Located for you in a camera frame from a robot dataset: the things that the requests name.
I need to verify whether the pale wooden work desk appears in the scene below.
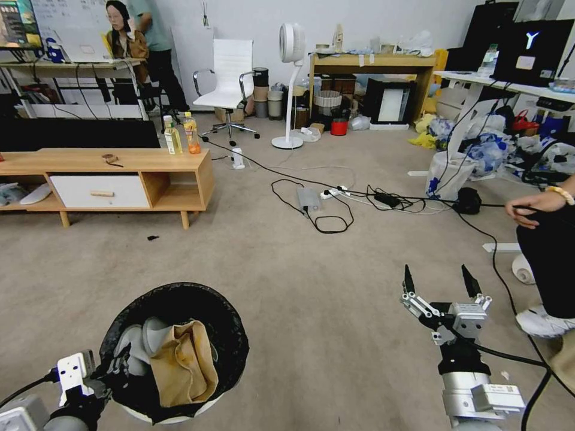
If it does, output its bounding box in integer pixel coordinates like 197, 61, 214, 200
0, 57, 150, 121

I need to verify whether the white round trash bin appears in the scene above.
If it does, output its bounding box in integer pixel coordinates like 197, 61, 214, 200
98, 281, 250, 426

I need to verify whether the black power adapter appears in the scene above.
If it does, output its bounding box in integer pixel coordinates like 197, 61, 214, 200
373, 192, 404, 209

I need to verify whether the long black floor cable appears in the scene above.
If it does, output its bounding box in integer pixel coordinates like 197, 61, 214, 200
196, 136, 511, 212

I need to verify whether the blue and white plastic bag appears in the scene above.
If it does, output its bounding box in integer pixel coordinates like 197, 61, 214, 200
465, 130, 514, 180

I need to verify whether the thick black tether cable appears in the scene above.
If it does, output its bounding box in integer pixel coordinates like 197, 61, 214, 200
456, 208, 554, 376

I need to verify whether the person's leg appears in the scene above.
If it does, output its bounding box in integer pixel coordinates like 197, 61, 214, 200
515, 169, 575, 320

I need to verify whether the white flat oval object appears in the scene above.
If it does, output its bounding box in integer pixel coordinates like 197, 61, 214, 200
19, 183, 54, 207

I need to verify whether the white cabinet drawer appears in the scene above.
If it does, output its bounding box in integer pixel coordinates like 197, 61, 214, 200
49, 175, 151, 210

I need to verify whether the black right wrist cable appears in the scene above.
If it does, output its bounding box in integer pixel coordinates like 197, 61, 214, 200
467, 337, 554, 431

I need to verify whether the clear plastic bag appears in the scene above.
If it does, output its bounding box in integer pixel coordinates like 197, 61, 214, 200
398, 29, 435, 58

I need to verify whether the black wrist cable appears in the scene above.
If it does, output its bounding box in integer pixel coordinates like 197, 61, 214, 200
0, 369, 60, 407
467, 337, 554, 431

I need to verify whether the red bag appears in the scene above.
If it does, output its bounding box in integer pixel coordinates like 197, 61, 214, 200
512, 109, 541, 132

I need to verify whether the black box with white panel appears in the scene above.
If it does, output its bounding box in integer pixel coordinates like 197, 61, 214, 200
362, 75, 417, 130

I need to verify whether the seated person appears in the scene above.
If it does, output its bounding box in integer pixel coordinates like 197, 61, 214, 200
100, 0, 152, 87

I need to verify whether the black flat screen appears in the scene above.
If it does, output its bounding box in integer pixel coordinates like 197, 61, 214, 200
0, 117, 162, 153

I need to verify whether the black bin liner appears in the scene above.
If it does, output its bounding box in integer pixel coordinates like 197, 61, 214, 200
98, 281, 250, 426

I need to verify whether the beaded bracelet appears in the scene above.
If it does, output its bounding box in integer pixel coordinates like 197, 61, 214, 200
544, 184, 575, 206

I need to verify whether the looped black cable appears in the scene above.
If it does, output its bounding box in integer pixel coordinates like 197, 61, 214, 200
270, 178, 356, 235

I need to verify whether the yellow plastic bag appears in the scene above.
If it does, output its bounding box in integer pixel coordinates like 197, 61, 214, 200
407, 113, 440, 150

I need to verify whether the white shoe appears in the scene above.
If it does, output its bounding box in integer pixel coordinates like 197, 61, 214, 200
515, 304, 575, 339

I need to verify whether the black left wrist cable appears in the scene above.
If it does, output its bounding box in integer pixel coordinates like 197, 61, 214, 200
0, 369, 60, 407

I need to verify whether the computer monitor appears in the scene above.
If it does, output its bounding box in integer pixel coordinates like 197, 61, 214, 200
0, 0, 44, 51

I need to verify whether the white laptop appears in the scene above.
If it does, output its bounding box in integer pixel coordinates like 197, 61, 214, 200
66, 31, 116, 63

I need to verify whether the white office chair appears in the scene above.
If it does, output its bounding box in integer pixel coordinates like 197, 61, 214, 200
192, 38, 262, 147

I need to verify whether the wooden TV cabinet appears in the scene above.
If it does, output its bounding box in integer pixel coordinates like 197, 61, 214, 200
0, 148, 216, 230

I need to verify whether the white paper roll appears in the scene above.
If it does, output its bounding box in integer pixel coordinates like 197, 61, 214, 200
512, 254, 537, 286

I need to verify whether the white standing desk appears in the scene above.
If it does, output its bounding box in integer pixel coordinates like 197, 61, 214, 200
407, 69, 575, 177

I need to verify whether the orange drink bottle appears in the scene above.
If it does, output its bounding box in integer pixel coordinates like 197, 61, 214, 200
183, 111, 202, 155

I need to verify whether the crumpled brown paper bag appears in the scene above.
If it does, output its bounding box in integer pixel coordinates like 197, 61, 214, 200
149, 318, 220, 408

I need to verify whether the wicker basket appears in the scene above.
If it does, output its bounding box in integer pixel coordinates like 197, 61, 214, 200
313, 90, 344, 119

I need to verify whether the white standing fan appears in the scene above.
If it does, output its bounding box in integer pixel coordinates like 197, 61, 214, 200
270, 23, 310, 150

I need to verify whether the black monitor back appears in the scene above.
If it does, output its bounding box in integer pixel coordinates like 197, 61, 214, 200
460, 1, 520, 74

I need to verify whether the white plastic bag blue print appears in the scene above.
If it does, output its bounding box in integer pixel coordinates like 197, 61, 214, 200
425, 151, 478, 201

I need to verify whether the white power strip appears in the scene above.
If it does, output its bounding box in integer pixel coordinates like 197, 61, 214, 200
319, 184, 350, 201

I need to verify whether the tall black-lidded bin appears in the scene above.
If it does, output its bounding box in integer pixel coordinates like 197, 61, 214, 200
252, 66, 270, 119

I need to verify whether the small grey bin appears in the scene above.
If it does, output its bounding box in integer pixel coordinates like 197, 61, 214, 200
267, 89, 285, 121

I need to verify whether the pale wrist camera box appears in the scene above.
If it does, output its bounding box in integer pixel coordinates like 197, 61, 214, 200
57, 351, 98, 397
448, 302, 489, 336

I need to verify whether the grey paper cup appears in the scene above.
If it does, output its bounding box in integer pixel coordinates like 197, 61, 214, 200
117, 316, 174, 377

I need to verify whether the standing person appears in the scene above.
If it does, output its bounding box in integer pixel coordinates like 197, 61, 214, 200
127, 0, 191, 114

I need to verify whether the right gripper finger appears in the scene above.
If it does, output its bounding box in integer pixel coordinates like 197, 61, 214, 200
461, 264, 493, 311
398, 264, 440, 318

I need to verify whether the blue mug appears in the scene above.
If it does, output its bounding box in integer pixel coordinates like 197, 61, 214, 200
44, 37, 67, 64

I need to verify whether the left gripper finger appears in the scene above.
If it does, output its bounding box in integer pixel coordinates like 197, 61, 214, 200
105, 343, 135, 383

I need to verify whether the yellow drink bottle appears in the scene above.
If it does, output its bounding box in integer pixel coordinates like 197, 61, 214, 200
162, 115, 184, 156

